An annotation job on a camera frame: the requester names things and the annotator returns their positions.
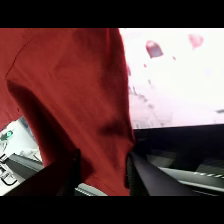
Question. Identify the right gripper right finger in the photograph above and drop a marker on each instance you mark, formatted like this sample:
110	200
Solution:
150	181

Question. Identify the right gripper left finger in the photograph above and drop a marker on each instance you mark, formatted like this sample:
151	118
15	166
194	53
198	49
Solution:
56	181

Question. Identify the red garment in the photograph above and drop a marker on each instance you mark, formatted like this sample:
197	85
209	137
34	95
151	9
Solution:
66	93

